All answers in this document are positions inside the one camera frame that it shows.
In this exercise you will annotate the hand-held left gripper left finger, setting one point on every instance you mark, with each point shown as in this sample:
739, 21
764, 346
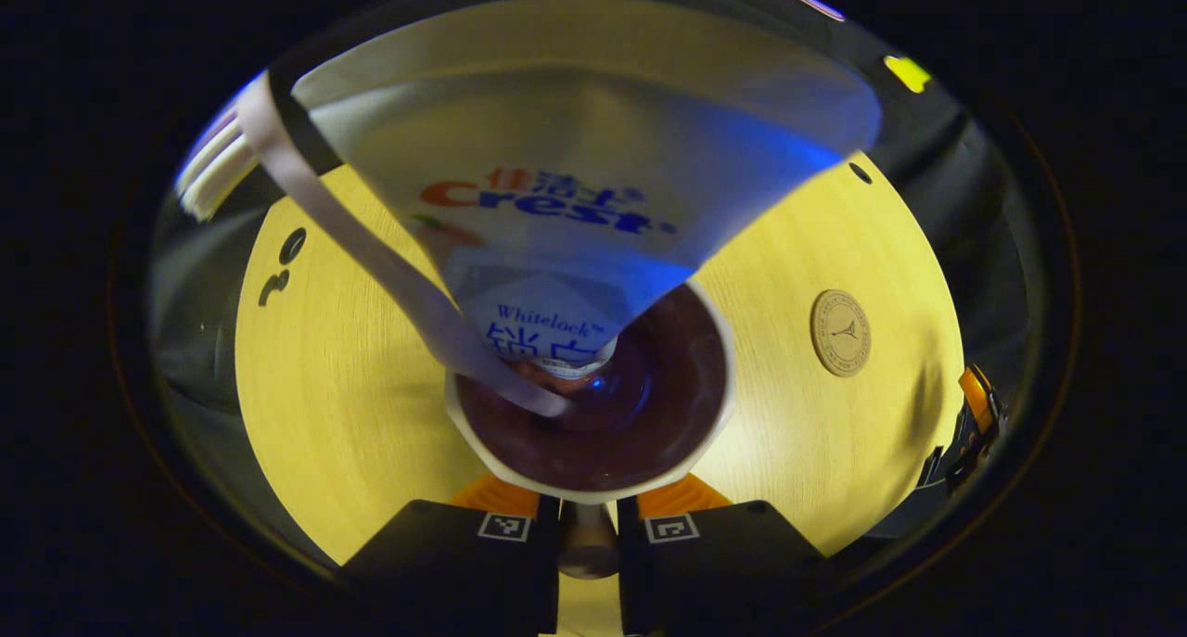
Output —
464, 563

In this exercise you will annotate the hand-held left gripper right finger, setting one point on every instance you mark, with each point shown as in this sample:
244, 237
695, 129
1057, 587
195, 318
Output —
723, 563

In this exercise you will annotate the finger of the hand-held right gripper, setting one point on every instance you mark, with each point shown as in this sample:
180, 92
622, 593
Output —
976, 396

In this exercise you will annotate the round wooden coaster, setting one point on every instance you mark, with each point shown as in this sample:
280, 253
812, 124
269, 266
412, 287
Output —
840, 333

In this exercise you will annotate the white toothbrush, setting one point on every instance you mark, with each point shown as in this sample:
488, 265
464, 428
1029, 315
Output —
371, 257

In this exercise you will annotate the white toothpaste tube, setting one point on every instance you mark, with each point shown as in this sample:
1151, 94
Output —
575, 136

